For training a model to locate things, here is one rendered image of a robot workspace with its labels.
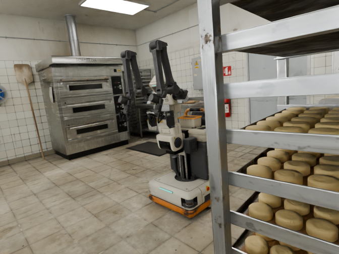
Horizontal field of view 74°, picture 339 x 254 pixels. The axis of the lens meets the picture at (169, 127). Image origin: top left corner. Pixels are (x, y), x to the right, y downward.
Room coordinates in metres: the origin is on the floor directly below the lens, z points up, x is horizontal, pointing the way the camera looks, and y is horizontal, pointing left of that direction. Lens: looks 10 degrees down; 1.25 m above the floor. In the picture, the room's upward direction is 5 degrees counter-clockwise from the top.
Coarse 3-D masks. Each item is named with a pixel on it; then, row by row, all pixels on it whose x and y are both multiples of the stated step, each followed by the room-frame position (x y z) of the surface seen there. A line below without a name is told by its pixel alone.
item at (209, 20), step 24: (216, 0) 0.43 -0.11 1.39; (216, 24) 0.43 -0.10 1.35; (216, 48) 0.43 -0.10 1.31; (216, 72) 0.42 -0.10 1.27; (216, 96) 0.42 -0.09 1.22; (216, 120) 0.42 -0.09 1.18; (216, 144) 0.42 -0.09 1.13; (216, 168) 0.43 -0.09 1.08; (216, 192) 0.43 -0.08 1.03; (216, 216) 0.43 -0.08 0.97; (216, 240) 0.43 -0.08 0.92
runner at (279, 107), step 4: (292, 104) 0.74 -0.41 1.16; (296, 104) 0.73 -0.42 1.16; (300, 104) 0.72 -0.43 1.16; (304, 104) 0.71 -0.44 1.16; (308, 104) 0.71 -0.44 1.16; (312, 104) 0.70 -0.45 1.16; (316, 104) 0.69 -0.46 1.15; (320, 104) 0.68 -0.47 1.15; (324, 104) 0.68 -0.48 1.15; (328, 104) 0.67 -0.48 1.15; (332, 104) 0.66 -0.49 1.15; (336, 104) 0.66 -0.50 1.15; (280, 108) 0.76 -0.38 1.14; (284, 108) 0.75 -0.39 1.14; (308, 108) 0.71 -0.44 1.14
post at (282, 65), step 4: (280, 60) 0.76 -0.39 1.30; (284, 60) 0.76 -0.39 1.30; (288, 60) 0.77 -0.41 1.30; (280, 64) 0.76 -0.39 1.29; (284, 64) 0.76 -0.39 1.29; (288, 64) 0.77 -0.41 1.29; (280, 68) 0.76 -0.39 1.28; (284, 68) 0.76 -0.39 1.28; (288, 68) 0.77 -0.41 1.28; (280, 72) 0.76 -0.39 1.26; (284, 72) 0.76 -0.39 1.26; (288, 72) 0.77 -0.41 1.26; (280, 76) 0.76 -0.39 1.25; (284, 76) 0.76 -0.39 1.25; (288, 76) 0.77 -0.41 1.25; (288, 96) 0.77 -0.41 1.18; (280, 100) 0.76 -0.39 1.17; (284, 100) 0.76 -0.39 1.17; (288, 100) 0.76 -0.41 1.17; (280, 104) 0.76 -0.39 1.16; (284, 104) 0.76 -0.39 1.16; (288, 104) 0.76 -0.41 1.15
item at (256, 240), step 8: (248, 240) 0.47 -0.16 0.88; (256, 240) 0.47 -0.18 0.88; (264, 240) 0.46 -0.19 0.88; (272, 240) 0.49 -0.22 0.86; (248, 248) 0.45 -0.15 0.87; (256, 248) 0.44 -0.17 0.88; (264, 248) 0.44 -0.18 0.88; (272, 248) 0.44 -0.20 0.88; (280, 248) 0.43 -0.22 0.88; (288, 248) 0.43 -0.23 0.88; (296, 248) 0.45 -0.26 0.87
